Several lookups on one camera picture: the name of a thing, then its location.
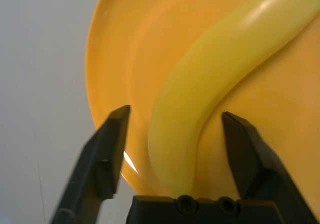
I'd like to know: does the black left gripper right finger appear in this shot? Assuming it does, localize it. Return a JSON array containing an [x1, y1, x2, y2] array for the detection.
[[221, 111, 320, 224]]

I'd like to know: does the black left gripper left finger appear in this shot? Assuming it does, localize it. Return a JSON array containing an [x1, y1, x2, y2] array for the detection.
[[48, 105, 131, 224]]

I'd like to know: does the yellow toy banana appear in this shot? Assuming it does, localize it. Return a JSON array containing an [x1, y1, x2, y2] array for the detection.
[[147, 0, 320, 197]]

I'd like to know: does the yellow plastic plate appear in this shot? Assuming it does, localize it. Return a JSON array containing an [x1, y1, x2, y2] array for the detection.
[[84, 0, 320, 197]]

